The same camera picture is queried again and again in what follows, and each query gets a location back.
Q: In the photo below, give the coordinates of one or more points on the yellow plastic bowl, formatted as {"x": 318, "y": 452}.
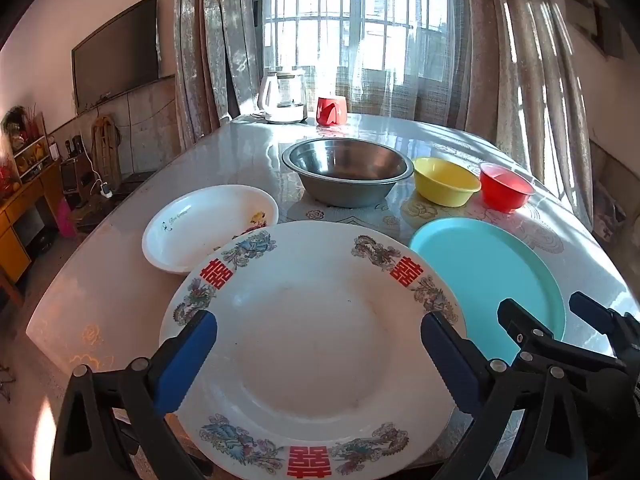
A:
{"x": 445, "y": 180}

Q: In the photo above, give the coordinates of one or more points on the white floral bowl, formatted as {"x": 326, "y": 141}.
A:
{"x": 200, "y": 225}

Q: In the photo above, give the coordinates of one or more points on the stainless steel bowl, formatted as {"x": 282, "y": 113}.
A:
{"x": 345, "y": 165}

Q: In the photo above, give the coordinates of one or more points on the dark wooden stool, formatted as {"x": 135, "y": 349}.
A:
{"x": 95, "y": 215}
{"x": 135, "y": 178}

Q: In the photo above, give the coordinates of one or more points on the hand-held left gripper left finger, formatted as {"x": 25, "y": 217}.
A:
{"x": 185, "y": 365}

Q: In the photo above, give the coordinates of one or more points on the beige patterned curtain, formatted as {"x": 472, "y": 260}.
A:
{"x": 525, "y": 60}

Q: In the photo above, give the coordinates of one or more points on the wall-mounted television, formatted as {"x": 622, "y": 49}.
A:
{"x": 115, "y": 55}

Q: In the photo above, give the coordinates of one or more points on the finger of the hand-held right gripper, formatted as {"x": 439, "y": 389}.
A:
{"x": 530, "y": 342}
{"x": 595, "y": 312}

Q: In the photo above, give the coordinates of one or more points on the white glass kettle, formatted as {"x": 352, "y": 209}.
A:
{"x": 282, "y": 97}

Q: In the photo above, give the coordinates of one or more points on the white charging phone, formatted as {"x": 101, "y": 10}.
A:
{"x": 105, "y": 190}

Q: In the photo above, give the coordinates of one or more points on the black speaker box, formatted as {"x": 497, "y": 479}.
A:
{"x": 70, "y": 177}

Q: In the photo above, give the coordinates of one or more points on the barred window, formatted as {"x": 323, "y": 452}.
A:
{"x": 320, "y": 10}

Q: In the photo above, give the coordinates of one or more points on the grey velvet curtain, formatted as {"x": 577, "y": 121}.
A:
{"x": 210, "y": 35}

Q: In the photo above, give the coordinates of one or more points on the teal plastic plate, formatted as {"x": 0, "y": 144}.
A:
{"x": 480, "y": 265}

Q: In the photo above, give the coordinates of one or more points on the wooden folding chair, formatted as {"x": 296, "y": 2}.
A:
{"x": 105, "y": 150}

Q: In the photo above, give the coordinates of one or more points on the red mug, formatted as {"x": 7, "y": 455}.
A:
{"x": 331, "y": 111}

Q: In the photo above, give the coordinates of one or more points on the yellow wooden cabinet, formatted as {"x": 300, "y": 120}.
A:
{"x": 15, "y": 255}

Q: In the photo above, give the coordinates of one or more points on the sheer white curtain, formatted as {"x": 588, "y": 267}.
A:
{"x": 410, "y": 85}

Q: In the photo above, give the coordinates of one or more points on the large patterned white plate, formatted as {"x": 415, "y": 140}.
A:
{"x": 310, "y": 340}

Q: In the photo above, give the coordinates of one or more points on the red plastic bowl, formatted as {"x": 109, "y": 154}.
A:
{"x": 505, "y": 187}

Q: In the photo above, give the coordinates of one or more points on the cluttered display shelf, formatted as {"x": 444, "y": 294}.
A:
{"x": 30, "y": 155}

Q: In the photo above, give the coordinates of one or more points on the pink bag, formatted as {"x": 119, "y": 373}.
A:
{"x": 65, "y": 217}

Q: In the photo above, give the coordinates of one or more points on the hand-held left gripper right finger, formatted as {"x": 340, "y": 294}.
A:
{"x": 450, "y": 365}

